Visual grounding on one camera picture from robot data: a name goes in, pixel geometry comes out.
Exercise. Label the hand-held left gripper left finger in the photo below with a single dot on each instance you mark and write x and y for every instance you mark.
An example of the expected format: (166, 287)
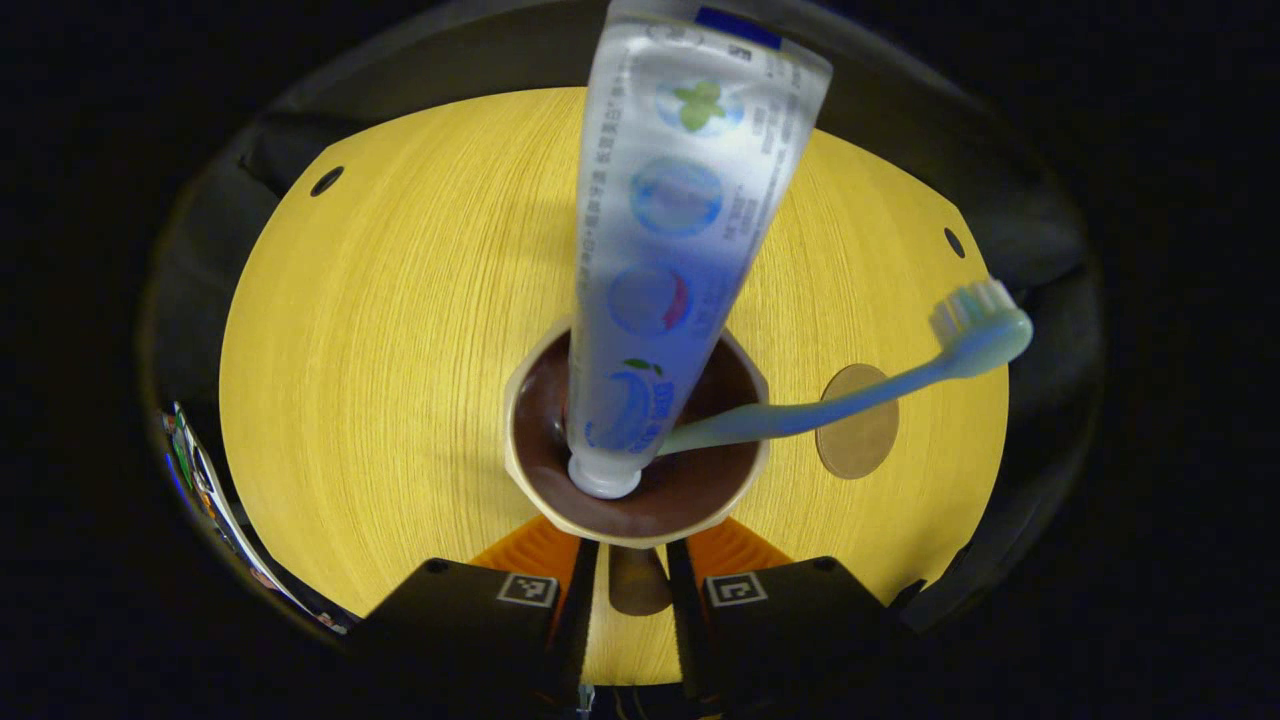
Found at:
(575, 620)

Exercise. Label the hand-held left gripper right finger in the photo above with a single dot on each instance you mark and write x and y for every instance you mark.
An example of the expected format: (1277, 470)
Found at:
(688, 620)

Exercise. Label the beige cup brown inside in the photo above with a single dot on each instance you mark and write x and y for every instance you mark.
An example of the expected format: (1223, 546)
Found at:
(690, 490)

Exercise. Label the round brown coaster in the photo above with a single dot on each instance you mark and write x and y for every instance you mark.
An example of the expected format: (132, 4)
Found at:
(860, 445)

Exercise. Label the pale toothbrush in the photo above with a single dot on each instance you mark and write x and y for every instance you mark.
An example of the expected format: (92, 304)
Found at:
(850, 398)

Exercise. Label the silver toothpaste tube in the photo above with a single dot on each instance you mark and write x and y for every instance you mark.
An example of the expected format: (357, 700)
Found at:
(680, 200)

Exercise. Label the wooden desktop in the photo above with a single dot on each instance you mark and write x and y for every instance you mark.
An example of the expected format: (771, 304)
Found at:
(400, 350)

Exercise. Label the colourful printed object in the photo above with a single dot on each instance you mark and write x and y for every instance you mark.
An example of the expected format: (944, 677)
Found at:
(215, 500)

